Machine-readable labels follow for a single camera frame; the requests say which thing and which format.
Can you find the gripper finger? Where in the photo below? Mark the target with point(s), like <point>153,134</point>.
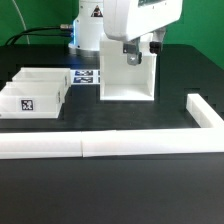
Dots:
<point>156,43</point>
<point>134,55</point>

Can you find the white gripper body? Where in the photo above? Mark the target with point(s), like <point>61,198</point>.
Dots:
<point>125,20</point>

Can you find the white drawer cabinet box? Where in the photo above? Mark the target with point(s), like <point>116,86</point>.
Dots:
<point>120,81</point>

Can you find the white front drawer tray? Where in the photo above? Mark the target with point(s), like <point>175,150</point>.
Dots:
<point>26,100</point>

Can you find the white drawer tray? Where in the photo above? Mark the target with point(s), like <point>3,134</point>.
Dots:
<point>26,100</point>
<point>45,74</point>

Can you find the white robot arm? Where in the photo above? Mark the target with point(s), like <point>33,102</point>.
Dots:
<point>88,29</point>

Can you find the white rear drawer tray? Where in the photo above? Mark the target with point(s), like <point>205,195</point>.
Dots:
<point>45,74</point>

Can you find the white marker sheet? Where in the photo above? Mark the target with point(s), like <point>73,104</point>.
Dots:
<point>85,77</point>

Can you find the white L-shaped foam barrier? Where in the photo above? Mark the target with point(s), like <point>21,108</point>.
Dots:
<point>207,137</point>

